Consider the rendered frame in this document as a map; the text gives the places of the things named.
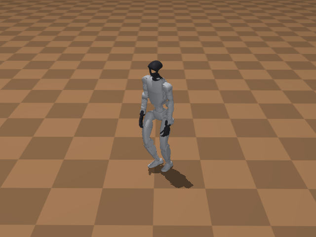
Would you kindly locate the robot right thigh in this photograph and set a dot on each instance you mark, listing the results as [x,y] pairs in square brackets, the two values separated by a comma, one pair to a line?
[147,128]

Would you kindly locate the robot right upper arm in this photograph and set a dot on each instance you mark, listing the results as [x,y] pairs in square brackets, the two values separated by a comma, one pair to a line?
[145,93]

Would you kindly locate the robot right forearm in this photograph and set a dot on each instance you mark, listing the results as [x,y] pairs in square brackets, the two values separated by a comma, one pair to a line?
[144,105]

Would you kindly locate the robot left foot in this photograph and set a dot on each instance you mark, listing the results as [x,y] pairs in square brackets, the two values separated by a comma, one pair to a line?
[166,167]

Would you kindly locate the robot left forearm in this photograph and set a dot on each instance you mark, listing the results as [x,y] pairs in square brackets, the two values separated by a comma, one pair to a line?
[170,110]

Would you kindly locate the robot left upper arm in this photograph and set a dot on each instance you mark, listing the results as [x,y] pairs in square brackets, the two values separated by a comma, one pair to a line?
[167,87]

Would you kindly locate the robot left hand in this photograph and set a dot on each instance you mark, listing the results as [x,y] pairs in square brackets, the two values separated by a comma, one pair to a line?
[166,129]

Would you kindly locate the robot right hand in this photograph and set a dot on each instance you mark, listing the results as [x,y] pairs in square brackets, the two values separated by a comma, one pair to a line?
[141,119]

